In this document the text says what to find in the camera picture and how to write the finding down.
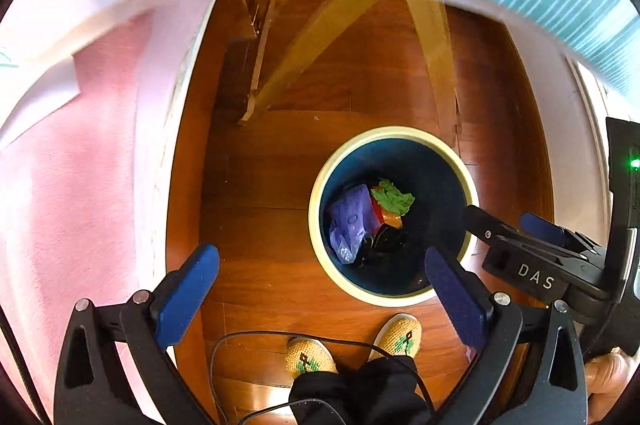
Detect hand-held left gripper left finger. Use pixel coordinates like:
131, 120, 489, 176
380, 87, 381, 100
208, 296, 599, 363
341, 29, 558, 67
52, 244, 221, 425

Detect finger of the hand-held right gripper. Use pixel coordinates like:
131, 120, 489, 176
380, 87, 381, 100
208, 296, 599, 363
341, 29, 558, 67
519, 212, 602, 254
462, 204, 528, 248

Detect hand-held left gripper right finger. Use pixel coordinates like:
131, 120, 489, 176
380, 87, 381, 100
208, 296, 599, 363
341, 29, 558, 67
423, 247, 589, 425

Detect round blue trash bin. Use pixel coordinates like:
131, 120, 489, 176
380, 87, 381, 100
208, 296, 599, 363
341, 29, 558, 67
308, 126, 481, 307

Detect red envelope packet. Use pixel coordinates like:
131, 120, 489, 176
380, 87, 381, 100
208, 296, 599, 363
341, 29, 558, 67
370, 197, 404, 231

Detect green leaves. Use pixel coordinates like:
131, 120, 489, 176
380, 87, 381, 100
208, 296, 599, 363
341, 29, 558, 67
371, 179, 416, 216

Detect black packet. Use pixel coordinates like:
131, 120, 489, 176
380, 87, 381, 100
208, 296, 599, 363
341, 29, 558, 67
357, 224, 408, 267

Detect purple plastic bag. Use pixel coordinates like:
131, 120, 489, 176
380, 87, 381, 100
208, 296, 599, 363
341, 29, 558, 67
327, 185, 383, 266

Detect person's right hand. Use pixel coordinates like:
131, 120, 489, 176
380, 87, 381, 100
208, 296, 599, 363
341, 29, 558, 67
585, 351, 640, 406

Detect yellow knitted slipper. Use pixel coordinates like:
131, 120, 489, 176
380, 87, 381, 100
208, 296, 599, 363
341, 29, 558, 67
285, 337, 339, 376
369, 314, 422, 362

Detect black pants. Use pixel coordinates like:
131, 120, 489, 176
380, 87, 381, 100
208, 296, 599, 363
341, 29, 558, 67
289, 355, 434, 425

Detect pink bed sheet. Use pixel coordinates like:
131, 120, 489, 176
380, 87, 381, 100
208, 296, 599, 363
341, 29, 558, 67
0, 12, 201, 416

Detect black cable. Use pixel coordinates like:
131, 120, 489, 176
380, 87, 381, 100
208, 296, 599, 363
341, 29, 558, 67
209, 331, 436, 425

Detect wooden table frame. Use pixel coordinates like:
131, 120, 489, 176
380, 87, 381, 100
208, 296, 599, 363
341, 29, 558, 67
220, 0, 463, 142

